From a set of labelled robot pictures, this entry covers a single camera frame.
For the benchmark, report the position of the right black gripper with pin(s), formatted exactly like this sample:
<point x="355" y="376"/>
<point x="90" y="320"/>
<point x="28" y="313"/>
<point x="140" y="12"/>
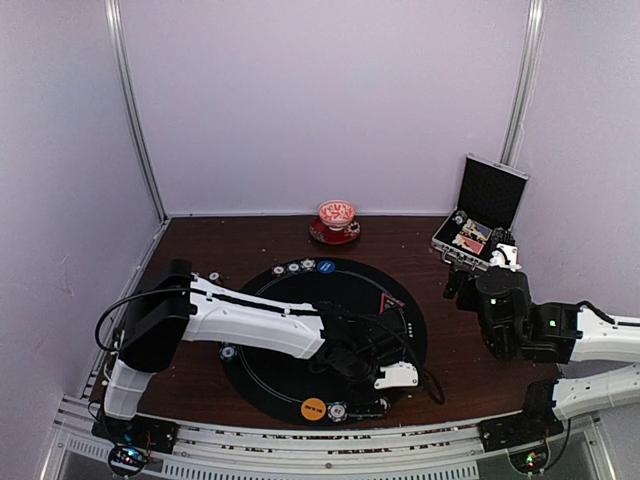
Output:
<point x="454" y="285"/>

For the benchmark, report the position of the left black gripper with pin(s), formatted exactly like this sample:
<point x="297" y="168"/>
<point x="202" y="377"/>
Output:
<point x="367" y="405"/>

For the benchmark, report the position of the triangular all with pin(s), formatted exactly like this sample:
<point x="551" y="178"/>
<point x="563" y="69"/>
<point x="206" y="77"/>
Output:
<point x="389" y="302"/>

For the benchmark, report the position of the orange big blind button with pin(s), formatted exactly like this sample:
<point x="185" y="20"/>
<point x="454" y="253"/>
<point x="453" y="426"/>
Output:
<point x="313" y="409"/>

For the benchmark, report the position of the blue small blind button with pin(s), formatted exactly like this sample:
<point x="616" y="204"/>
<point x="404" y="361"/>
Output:
<point x="326" y="267"/>

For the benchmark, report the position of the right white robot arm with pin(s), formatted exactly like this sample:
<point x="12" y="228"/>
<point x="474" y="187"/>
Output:
<point x="564" y="333"/>

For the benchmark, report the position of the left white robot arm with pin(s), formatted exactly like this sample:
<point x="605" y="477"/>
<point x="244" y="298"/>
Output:
<point x="310" y="341"/>

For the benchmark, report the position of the round black poker mat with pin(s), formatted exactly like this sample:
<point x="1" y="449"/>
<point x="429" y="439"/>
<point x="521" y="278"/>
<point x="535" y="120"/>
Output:
<point x="276" y="383"/>

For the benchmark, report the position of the red playing card deck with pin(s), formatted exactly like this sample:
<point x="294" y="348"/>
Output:
<point x="468" y="244"/>

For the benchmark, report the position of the playing card deck in case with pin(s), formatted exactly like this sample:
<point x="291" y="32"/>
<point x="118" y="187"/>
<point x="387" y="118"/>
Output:
<point x="477" y="231"/>

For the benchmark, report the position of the chip roll in case left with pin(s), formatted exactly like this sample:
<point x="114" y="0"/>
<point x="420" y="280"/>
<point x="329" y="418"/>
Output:
<point x="459" y="218"/>

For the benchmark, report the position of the aluminium poker case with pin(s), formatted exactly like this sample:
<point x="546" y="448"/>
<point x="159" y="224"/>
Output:
<point x="490" y="194"/>

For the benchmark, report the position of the red floral saucer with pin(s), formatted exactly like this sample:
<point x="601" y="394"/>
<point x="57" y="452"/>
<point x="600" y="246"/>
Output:
<point x="334" y="237"/>

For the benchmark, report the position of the red patterned bowl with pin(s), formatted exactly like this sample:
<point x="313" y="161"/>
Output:
<point x="336" y="214"/>

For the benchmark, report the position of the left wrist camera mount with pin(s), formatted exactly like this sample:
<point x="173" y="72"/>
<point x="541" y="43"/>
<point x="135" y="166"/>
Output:
<point x="398" y="375"/>

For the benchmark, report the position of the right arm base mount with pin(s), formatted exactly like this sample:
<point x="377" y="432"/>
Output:
<point x="525" y="436"/>

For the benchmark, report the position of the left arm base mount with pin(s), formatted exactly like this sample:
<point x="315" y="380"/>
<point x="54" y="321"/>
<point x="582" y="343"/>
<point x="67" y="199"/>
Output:
<point x="132" y="441"/>

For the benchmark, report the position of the right aluminium frame post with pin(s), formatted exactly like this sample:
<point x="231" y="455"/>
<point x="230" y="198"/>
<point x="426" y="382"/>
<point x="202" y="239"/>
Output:
<point x="527" y="70"/>

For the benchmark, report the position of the aluminium frame post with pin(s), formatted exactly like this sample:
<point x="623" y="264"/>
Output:
<point x="117" y="37"/>
<point x="527" y="70"/>

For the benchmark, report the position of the left aluminium frame post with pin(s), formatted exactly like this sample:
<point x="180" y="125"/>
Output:
<point x="117" y="37"/>

